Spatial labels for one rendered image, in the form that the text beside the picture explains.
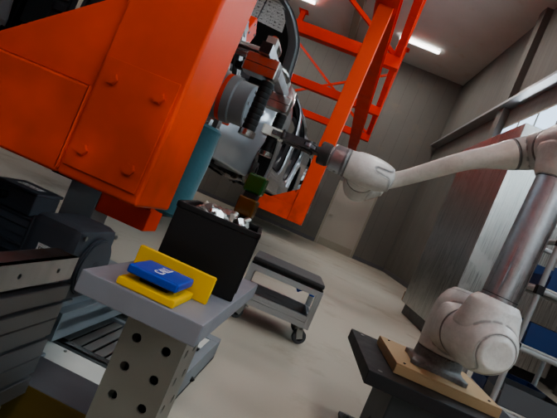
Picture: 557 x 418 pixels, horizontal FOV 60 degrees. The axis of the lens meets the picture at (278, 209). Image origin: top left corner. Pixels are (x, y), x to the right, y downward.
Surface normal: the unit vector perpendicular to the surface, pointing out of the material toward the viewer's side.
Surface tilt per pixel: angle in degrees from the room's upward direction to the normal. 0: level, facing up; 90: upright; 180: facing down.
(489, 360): 96
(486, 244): 90
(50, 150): 90
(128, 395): 90
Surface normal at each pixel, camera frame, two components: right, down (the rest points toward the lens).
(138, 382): -0.11, -0.04
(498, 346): -0.05, 0.18
